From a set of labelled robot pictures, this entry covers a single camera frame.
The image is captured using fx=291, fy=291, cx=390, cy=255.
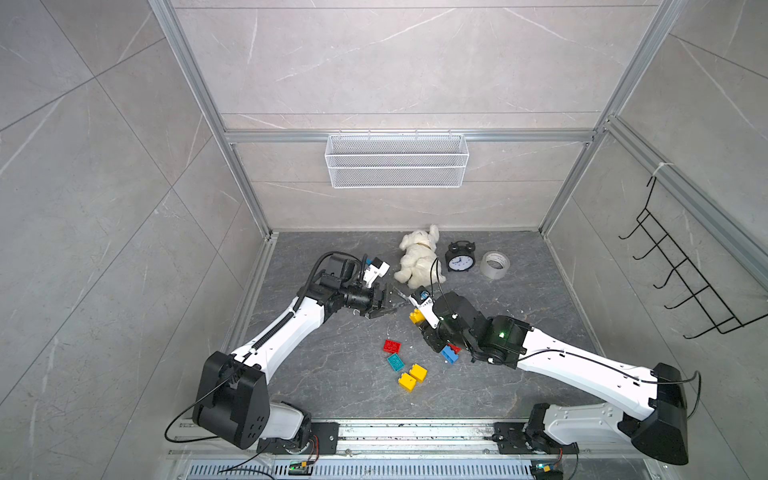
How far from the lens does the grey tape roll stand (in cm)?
106

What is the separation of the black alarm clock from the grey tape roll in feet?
0.18

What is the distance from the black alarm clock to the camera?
103 centimetres
